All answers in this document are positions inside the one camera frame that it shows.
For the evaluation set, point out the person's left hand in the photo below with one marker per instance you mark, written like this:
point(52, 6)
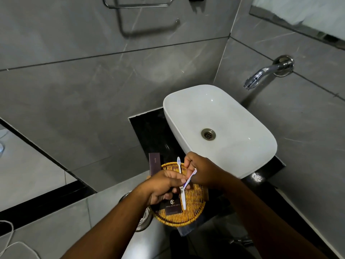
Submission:
point(159, 183)

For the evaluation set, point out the person's right hand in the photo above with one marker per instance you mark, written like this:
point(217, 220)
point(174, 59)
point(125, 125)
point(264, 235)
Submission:
point(207, 172)

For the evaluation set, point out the person's right fingers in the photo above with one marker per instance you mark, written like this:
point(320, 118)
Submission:
point(190, 164)

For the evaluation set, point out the person's left thumb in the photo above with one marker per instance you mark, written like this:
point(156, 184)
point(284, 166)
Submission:
point(175, 182)

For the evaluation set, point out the white toothbrush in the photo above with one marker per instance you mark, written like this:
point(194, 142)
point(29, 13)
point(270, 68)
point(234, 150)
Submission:
point(183, 199)

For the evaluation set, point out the person's right forearm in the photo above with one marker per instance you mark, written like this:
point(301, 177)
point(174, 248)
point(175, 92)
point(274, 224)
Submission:
point(264, 223)

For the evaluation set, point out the person's left forearm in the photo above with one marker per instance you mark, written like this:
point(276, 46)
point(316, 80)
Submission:
point(107, 229)

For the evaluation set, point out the dark box with white print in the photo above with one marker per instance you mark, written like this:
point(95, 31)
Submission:
point(172, 207)

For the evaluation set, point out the slim dark brown box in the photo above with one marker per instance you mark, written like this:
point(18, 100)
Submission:
point(155, 164)

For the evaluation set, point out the round wicker tray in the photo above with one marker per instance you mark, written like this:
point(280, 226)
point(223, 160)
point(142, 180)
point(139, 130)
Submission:
point(195, 204)

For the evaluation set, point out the metal sink drain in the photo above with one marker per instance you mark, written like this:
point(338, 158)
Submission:
point(208, 134)

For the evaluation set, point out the round steel bin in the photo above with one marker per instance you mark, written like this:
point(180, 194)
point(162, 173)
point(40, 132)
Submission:
point(142, 221)

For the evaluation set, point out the white ceramic sink basin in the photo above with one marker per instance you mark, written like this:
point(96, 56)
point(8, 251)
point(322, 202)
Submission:
point(229, 115)

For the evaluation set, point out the chrome pipe valve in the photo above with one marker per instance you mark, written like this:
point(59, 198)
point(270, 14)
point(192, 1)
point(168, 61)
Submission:
point(241, 242)

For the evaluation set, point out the chrome wall faucet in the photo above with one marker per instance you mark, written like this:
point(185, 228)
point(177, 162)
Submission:
point(265, 70)

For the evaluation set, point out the wall mirror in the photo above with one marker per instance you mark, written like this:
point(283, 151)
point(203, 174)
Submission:
point(302, 13)

